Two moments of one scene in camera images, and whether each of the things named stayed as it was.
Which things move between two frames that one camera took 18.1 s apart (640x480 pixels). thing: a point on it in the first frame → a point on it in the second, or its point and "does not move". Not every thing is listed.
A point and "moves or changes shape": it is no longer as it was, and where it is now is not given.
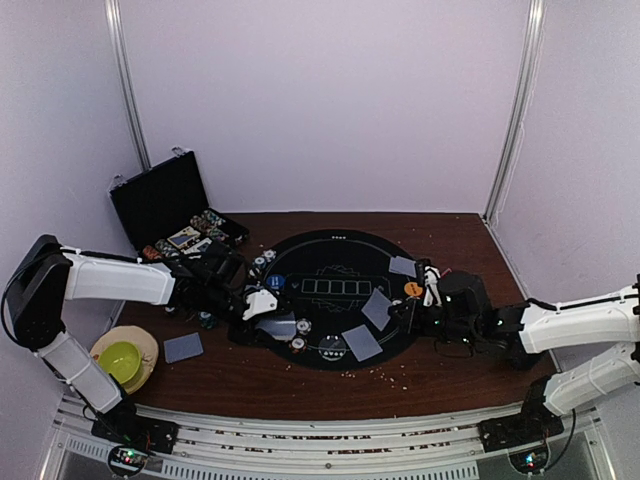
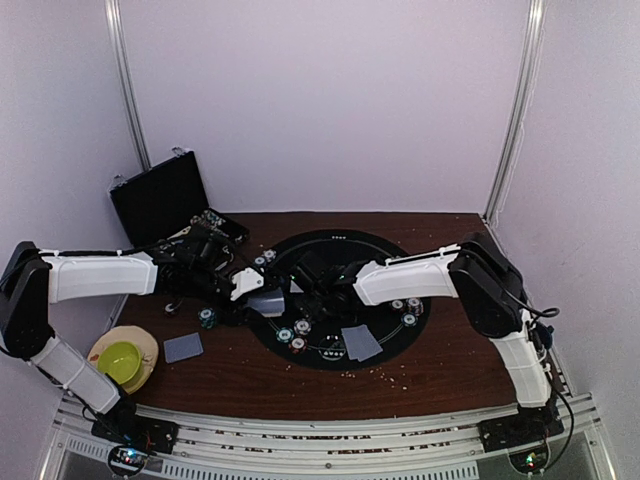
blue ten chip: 269,254 does not move
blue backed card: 283,328 moves or changes shape
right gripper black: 413,307 → 308,302
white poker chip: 303,326 does not move
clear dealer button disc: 332,348 does not move
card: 362,343 does not move
